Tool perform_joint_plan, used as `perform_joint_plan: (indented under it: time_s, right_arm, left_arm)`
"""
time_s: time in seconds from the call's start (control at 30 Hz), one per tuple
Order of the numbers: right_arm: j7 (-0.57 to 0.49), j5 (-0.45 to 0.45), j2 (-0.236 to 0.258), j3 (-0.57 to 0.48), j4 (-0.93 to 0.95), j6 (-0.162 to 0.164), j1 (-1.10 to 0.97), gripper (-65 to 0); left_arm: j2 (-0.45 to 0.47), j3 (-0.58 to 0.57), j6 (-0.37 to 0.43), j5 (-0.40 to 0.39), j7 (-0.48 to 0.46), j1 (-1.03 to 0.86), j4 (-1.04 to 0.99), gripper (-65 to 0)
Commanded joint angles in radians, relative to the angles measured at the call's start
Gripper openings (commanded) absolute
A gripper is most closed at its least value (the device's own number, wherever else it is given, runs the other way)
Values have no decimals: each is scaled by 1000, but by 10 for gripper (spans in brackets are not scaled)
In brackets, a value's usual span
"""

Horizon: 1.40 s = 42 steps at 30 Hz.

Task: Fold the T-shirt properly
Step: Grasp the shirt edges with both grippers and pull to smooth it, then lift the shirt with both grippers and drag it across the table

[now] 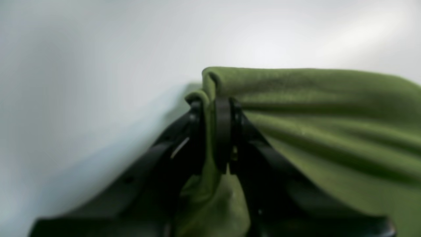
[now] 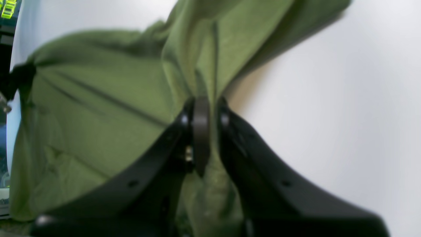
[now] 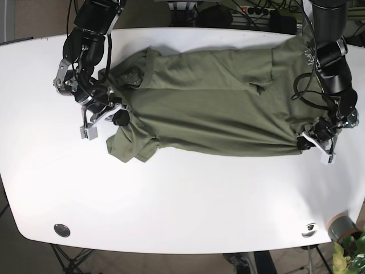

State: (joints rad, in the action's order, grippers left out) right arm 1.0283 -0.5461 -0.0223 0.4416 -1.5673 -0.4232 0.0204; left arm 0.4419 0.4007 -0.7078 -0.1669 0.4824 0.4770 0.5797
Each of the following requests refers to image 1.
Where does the olive green T-shirt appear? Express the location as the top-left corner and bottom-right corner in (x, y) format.
(176, 66), (421, 237)

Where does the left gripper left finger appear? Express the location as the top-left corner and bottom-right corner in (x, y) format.
(30, 99), (206, 237)

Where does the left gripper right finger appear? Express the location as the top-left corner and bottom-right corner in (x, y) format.
(214, 97), (396, 237)

